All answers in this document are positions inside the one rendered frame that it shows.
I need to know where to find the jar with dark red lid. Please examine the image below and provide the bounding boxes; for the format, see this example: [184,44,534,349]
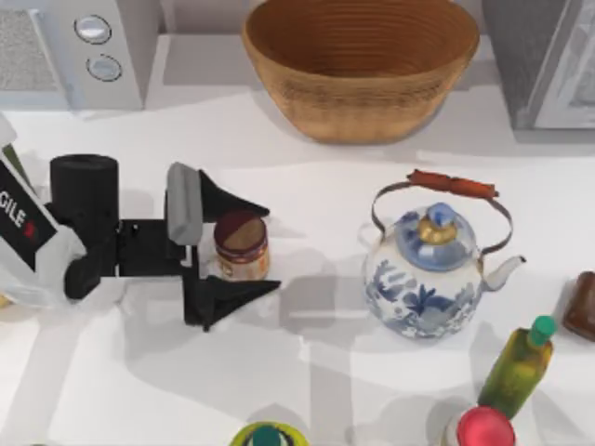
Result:
[213,210,272,283]

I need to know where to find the pale grey rounded box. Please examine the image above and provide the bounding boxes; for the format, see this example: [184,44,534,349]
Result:
[165,162,205,248]

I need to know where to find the yellow-green bottle with dark green cap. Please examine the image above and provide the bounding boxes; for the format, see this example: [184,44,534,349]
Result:
[229,408,311,446]

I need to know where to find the brown woven basket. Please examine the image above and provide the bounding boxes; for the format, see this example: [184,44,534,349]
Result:
[240,0,482,145]

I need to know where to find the small microwave knob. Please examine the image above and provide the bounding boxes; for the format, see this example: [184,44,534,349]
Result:
[85,53,124,83]

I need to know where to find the pale microwave oven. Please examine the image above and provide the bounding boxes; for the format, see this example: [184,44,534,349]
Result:
[0,0,162,113]

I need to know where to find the blue and white teapot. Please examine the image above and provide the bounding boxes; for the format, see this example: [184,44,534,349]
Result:
[357,168,528,341]

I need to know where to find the large microwave knob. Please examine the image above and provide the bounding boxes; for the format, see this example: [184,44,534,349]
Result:
[73,14,113,46]

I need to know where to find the bottle with red lid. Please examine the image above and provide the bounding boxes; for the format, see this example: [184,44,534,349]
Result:
[443,404,517,446]

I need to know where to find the grey cabinet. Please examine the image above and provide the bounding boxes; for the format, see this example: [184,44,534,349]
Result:
[480,0,595,135]

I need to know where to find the brown rounded block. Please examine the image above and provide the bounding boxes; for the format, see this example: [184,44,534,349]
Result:
[562,270,595,344]

